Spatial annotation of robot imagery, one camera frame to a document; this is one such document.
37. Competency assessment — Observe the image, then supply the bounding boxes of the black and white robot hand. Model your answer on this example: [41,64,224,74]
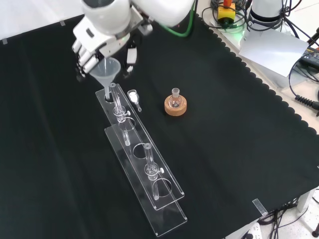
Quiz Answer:
[71,17,138,82]

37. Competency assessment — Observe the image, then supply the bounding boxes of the translucent plastic funnel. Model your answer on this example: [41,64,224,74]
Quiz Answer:
[89,57,122,99]

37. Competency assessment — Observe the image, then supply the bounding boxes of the glass weighing funnel with powder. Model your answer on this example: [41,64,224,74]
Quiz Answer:
[127,89,143,112]

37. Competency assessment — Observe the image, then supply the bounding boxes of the clear acrylic funnel stand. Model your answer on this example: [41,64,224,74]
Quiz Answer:
[95,83,188,237]

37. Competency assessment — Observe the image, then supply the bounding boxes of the small glass round-bottom flask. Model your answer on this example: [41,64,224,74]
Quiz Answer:
[168,87,184,109]

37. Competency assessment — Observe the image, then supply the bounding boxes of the yellow emergency stop button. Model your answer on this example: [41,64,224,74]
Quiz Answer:
[217,0,236,26]

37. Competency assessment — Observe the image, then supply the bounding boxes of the black bench cloth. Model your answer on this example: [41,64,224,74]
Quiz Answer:
[0,13,319,239]

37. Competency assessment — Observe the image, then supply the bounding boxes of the pale board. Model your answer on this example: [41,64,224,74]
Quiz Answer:
[238,23,310,77]

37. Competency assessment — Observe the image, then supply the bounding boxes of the black power adapter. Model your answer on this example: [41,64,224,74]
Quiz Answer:
[300,46,319,68]

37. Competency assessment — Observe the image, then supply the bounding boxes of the black tripod leg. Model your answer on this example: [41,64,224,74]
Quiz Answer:
[308,26,319,48]

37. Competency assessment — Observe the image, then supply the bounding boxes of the white power strip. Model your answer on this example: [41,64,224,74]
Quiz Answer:
[240,222,264,239]

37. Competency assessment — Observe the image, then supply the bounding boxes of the white table leg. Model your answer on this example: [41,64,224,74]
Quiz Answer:
[297,188,316,213]

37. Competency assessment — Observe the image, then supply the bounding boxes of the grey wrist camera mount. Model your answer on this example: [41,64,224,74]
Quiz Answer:
[129,6,153,36]

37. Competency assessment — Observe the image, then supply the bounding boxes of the dark green arm cable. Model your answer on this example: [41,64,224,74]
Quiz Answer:
[163,0,199,38]

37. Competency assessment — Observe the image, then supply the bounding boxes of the cork flask ring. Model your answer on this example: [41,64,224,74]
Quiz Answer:
[164,96,187,117]

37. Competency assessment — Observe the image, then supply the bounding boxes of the black cable loop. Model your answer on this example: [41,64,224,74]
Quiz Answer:
[201,5,221,26]

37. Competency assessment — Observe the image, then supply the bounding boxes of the black coiled cable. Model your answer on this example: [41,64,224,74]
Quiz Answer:
[288,56,319,111]

